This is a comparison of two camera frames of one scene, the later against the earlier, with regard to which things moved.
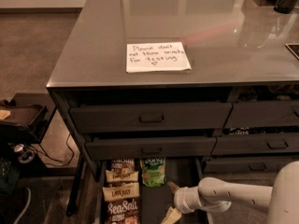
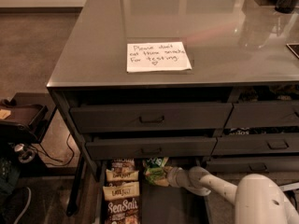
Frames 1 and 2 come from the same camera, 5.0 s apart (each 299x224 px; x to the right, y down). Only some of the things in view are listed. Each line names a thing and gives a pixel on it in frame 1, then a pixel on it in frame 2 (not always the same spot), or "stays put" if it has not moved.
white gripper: [181, 199] to [177, 175]
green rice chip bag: [153, 171] stays put
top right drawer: [263, 114] stays put
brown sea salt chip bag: [123, 211] stays put
